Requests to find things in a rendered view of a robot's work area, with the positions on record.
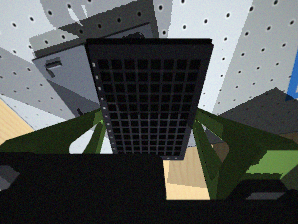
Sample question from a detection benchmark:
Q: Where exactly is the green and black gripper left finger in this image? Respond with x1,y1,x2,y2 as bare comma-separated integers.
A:
0,108,106,154

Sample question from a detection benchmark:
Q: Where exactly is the blue tape outline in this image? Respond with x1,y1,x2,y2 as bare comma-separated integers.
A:
285,50,298,101

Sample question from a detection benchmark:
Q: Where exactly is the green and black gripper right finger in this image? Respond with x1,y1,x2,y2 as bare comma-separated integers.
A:
192,108,298,199

